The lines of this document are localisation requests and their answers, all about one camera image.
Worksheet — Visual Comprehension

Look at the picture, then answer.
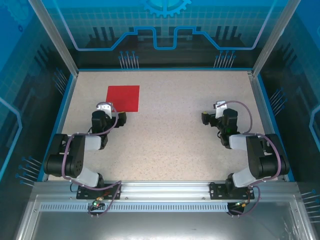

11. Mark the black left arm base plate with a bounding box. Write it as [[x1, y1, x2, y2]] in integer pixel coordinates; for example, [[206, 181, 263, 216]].
[[76, 183, 123, 201]]

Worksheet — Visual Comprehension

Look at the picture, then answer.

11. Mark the aluminium mounting rail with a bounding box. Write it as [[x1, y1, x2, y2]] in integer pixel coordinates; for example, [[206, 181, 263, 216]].
[[32, 181, 300, 200]]

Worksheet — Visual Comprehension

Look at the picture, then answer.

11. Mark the blue table edge strip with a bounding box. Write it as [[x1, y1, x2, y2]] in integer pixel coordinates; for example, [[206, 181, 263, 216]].
[[256, 73, 296, 183], [36, 73, 80, 183]]

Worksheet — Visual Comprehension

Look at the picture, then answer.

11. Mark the blue panel with gear print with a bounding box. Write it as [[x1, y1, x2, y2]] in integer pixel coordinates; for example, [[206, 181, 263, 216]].
[[46, 0, 291, 70]]

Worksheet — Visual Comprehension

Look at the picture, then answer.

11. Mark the sheet metal tray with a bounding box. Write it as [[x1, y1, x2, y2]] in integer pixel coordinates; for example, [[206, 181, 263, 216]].
[[14, 194, 317, 240]]

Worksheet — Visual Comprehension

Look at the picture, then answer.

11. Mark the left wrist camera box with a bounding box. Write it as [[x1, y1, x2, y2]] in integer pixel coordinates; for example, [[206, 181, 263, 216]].
[[96, 101, 113, 118]]

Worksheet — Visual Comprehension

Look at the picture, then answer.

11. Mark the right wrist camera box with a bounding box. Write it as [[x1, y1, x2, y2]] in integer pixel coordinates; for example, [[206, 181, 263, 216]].
[[212, 100, 227, 111]]

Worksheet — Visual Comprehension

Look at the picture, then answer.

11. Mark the blue circuit print panel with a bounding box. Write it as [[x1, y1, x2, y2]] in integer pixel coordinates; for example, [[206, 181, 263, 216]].
[[252, 0, 320, 240], [0, 0, 77, 240]]

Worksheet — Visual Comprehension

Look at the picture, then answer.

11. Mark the aluminium frame post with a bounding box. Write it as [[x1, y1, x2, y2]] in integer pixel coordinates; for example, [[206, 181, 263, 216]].
[[251, 0, 302, 76], [28, 0, 79, 76]]

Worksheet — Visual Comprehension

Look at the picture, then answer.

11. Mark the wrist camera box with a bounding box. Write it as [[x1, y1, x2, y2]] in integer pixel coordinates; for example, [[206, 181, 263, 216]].
[[212, 100, 227, 111], [96, 101, 113, 118]]

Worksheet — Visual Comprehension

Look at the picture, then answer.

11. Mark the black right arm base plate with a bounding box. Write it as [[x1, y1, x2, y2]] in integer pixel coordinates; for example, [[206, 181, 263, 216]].
[[209, 181, 256, 201]]

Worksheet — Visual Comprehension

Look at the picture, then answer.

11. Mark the slotted grey cable duct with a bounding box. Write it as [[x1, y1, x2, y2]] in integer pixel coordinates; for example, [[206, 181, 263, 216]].
[[39, 202, 238, 213]]

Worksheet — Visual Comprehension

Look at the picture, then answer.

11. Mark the red paper sheet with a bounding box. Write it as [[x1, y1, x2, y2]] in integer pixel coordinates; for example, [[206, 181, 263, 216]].
[[105, 85, 140, 113]]

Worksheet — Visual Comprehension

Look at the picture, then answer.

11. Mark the aluminium table edge rail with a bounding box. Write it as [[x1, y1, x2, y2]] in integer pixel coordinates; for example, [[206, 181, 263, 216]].
[[248, 70, 288, 182]]

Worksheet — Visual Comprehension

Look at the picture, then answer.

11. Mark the green lit cable connector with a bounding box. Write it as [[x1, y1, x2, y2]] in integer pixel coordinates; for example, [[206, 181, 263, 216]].
[[91, 196, 105, 210], [233, 198, 251, 210]]

